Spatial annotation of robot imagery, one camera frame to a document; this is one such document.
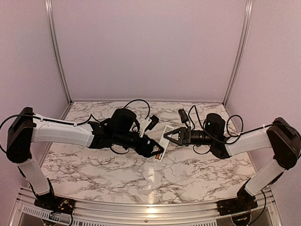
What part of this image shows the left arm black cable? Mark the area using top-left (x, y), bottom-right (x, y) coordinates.
top-left (123, 98), bottom-right (151, 121)

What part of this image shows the front aluminium rail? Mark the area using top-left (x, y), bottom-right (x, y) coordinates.
top-left (9, 188), bottom-right (283, 226)

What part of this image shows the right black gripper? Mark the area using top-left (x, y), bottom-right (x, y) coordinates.
top-left (164, 126), bottom-right (215, 146)

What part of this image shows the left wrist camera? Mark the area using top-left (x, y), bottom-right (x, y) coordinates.
top-left (139, 115), bottom-right (159, 137)

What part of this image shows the white remote control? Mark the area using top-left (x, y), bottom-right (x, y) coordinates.
top-left (154, 125), bottom-right (174, 163)

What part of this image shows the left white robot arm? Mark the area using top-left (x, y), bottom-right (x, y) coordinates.
top-left (2, 107), bottom-right (166, 210)

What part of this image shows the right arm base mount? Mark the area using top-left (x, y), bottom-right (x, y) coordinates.
top-left (217, 198), bottom-right (258, 216)

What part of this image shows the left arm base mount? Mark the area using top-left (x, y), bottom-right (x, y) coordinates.
top-left (34, 196), bottom-right (75, 214)

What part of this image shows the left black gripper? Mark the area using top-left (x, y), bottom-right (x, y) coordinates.
top-left (114, 130), bottom-right (165, 157)

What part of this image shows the aluminium frame post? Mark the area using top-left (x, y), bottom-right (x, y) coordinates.
top-left (222, 0), bottom-right (253, 108)
top-left (45, 0), bottom-right (72, 105)

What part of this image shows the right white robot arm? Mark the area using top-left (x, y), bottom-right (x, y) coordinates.
top-left (164, 113), bottom-right (301, 211)

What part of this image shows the left aluminium frame post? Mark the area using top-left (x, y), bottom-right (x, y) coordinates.
top-left (45, 0), bottom-right (72, 105)

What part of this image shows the right aluminium frame post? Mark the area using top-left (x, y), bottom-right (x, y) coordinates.
top-left (222, 0), bottom-right (253, 108)

